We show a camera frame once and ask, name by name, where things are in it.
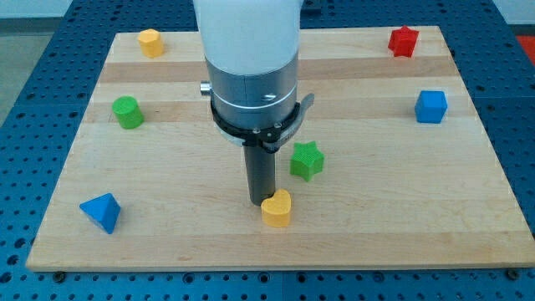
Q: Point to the wooden board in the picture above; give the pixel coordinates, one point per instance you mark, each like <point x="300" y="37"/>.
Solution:
<point x="393" y="194"/>

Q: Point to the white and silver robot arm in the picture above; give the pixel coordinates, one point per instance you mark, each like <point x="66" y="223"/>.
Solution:
<point x="251" y="51"/>

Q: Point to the blue cube block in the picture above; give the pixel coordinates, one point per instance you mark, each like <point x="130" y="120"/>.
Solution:
<point x="431" y="106"/>

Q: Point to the red star block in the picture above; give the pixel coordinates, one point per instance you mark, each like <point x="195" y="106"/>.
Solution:
<point x="403" y="41"/>

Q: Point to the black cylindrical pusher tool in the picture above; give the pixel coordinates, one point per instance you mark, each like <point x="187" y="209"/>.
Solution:
<point x="260" y="167"/>

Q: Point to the green cylinder block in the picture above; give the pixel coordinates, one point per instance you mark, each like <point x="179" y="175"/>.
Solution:
<point x="127" y="111"/>

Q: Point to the blue triangular prism block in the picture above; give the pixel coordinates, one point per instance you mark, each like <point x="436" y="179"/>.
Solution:
<point x="103" y="211"/>

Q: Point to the yellow heart block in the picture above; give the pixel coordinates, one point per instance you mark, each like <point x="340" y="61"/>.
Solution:
<point x="276" y="210"/>

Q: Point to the yellow hexagon block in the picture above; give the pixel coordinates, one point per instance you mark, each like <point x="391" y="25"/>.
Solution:
<point x="151" y="43"/>

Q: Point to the green star block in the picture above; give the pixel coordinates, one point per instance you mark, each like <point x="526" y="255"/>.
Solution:
<point x="306" y="161"/>

